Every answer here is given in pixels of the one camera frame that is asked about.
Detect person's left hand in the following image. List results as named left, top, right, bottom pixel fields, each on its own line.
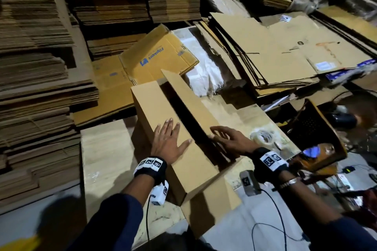
left=150, top=118, right=193, bottom=165

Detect person's right hand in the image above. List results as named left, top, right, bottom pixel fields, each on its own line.
left=210, top=125, right=260, bottom=157

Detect clear tape roll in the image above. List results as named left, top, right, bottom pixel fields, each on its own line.
left=250, top=129, right=276, bottom=146

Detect brown cardboard box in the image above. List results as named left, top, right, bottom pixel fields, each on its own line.
left=131, top=70, right=242, bottom=238

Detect person's right forearm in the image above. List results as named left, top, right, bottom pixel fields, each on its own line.
left=271, top=168, right=377, bottom=251

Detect person's left forearm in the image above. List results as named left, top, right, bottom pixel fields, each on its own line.
left=82, top=174, right=160, bottom=251

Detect pile of brown cartons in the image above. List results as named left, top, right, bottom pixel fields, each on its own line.
left=197, top=5, right=377, bottom=98

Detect stacks of flat cardboard bundles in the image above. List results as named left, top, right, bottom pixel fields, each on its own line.
left=0, top=0, right=204, bottom=213

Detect plywood work board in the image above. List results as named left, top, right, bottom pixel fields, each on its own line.
left=81, top=92, right=301, bottom=249

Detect blue glowing device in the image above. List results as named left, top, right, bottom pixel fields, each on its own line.
left=303, top=145, right=322, bottom=160

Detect white plastic sack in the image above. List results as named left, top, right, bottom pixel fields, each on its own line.
left=174, top=26, right=227, bottom=97

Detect blue white printed bag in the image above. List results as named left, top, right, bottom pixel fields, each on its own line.
left=325, top=58, right=377, bottom=82

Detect clear plastic sheet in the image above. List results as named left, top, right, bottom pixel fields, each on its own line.
left=203, top=0, right=251, bottom=19

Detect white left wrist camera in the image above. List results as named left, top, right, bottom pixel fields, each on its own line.
left=148, top=180, right=170, bottom=206

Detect silver bracelet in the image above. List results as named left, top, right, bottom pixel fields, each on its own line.
left=278, top=176, right=302, bottom=191

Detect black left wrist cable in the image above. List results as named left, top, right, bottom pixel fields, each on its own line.
left=144, top=195, right=152, bottom=243

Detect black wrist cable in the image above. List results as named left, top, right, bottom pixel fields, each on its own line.
left=252, top=188, right=307, bottom=251
left=144, top=195, right=152, bottom=243

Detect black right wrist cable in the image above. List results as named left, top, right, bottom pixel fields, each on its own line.
left=252, top=188, right=307, bottom=251

